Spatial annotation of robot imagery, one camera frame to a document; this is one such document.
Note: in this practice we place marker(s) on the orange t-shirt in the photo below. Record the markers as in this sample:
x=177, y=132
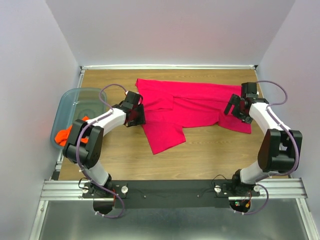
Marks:
x=62, y=136

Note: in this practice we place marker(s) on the clear plastic bin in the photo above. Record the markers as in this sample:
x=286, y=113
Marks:
x=75, y=104

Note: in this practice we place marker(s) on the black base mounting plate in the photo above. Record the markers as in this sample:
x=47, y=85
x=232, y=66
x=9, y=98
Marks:
x=151, y=194

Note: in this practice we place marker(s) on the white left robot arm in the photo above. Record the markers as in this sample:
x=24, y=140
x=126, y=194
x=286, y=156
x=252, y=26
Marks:
x=84, y=143

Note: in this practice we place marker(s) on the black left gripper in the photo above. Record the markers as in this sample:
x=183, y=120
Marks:
x=141, y=120

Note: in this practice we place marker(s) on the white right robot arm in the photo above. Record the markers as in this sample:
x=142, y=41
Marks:
x=279, y=153

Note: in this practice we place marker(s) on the pink t-shirt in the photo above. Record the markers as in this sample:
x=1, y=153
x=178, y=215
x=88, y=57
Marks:
x=171, y=106

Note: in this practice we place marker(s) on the aluminium front frame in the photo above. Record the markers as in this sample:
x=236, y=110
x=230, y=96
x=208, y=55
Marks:
x=276, y=209

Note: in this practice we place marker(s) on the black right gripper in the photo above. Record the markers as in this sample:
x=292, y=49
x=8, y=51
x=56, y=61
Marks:
x=235, y=100

